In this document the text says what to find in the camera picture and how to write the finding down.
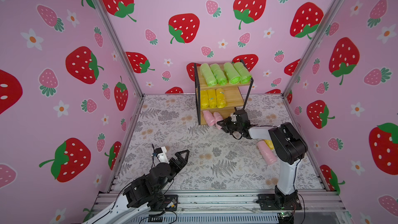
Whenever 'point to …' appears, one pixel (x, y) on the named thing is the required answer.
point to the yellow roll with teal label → (221, 96)
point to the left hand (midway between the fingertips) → (188, 156)
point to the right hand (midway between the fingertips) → (219, 122)
